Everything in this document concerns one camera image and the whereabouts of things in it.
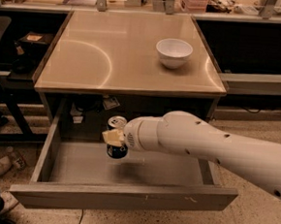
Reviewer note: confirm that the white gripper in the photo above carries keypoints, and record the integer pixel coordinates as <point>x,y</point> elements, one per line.
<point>129,133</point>

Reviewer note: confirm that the blue pepsi can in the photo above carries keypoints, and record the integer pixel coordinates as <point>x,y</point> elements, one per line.
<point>113,151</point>

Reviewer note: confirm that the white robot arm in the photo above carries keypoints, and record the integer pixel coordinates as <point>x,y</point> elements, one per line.
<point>182,133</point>

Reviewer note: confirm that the open grey top drawer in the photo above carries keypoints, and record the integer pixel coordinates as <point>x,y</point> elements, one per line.
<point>75,171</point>

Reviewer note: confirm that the grey cabinet with beige top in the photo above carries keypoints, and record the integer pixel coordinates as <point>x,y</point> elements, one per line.
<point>114,53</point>

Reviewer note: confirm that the white paper tag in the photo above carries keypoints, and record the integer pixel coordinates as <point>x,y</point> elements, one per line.
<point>110,102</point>

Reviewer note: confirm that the clear plastic bottle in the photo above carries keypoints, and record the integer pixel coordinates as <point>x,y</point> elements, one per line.
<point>17,160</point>

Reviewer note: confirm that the white ceramic bowl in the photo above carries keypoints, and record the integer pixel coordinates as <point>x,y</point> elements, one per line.
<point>173,53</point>

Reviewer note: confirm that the black box with label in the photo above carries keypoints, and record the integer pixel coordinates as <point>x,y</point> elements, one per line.
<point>36,39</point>

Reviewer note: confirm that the pink plastic basket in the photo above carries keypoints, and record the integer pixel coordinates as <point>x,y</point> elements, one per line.
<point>194,5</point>

